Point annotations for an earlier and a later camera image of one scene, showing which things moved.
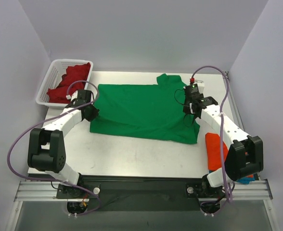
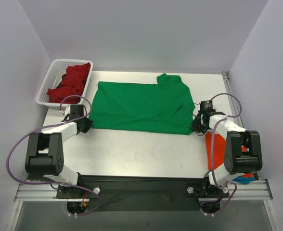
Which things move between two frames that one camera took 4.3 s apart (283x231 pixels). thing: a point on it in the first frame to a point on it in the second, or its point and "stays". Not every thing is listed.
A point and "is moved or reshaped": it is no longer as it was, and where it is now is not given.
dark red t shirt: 73,73 stays
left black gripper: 91,113 to 87,123
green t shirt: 147,112 is moved or reshaped
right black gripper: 187,109 to 197,124
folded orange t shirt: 213,151 stays
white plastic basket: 57,68 stays
